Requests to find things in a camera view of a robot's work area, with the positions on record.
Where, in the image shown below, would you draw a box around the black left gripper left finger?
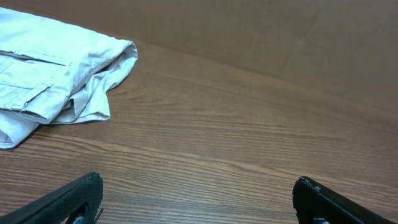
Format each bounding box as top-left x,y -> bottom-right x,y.
1,172 -> 103,224

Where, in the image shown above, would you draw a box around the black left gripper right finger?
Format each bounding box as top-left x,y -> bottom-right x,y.
292,176 -> 394,224

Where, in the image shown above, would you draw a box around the folded beige shorts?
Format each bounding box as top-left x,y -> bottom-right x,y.
1,8 -> 137,149

